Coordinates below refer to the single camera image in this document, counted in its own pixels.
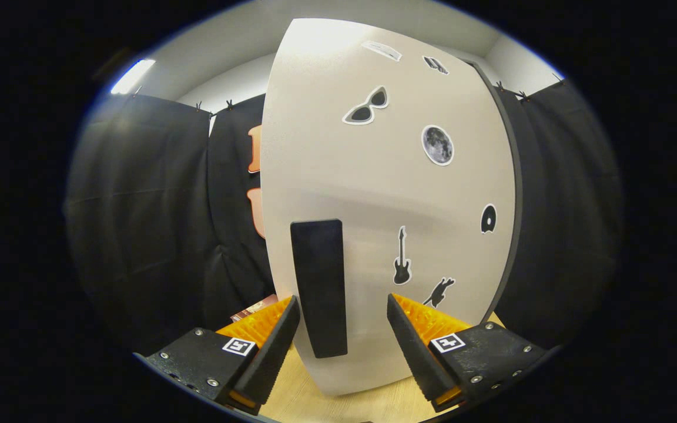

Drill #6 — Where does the black door handle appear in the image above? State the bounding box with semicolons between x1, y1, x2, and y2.
290;219;348;359

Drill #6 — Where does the beige shoe cabinet door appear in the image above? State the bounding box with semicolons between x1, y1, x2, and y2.
260;18;517;395

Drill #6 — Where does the brown cover book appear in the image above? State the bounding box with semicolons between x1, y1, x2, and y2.
231;294;279;323

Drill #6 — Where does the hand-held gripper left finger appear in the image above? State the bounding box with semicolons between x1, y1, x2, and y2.
145;296;301;415

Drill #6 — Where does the long ceiling light strip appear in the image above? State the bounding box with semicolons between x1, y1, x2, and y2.
109;58;157;96

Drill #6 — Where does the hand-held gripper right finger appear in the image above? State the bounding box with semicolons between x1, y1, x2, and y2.
387;294;551;412

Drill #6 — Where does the black backdrop cloth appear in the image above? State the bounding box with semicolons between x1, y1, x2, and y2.
65;76;624;353

